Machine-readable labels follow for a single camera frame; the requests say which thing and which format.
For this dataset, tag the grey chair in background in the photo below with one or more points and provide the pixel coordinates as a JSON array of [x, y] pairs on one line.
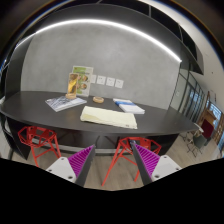
[[196, 144]]

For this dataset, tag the grey magazine on table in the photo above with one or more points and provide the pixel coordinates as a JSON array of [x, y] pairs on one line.
[[62, 103]]

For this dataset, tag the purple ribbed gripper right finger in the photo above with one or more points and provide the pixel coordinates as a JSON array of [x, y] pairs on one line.
[[153, 167]]

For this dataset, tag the left red wire stool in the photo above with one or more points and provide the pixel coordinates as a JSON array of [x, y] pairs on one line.
[[37, 137]]

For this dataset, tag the small round wooden dish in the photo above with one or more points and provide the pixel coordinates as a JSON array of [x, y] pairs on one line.
[[98, 99]]

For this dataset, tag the green and white poster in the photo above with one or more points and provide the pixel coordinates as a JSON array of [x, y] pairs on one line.
[[84, 80]]

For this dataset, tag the acrylic stand with yellow card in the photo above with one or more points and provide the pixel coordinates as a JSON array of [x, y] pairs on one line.
[[72, 86]]

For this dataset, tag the cream folded towel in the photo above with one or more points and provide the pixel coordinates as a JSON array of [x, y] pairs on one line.
[[108, 117]]

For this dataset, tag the white wall socket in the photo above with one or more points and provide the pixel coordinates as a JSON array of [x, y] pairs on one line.
[[110, 82], [101, 80], [93, 78], [119, 83]]

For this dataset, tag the wooden cabinet with red panel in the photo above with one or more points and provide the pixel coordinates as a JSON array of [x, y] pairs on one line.
[[207, 123]]

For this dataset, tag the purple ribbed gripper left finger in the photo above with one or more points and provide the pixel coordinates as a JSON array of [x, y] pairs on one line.
[[74, 168]]

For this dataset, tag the white and blue booklet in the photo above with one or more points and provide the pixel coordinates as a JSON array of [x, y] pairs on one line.
[[128, 106]]

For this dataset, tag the red wire stool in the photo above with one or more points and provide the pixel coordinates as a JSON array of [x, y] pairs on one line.
[[125, 146], [37, 137]]

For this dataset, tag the right red wire stool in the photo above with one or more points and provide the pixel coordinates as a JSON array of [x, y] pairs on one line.
[[125, 146]]

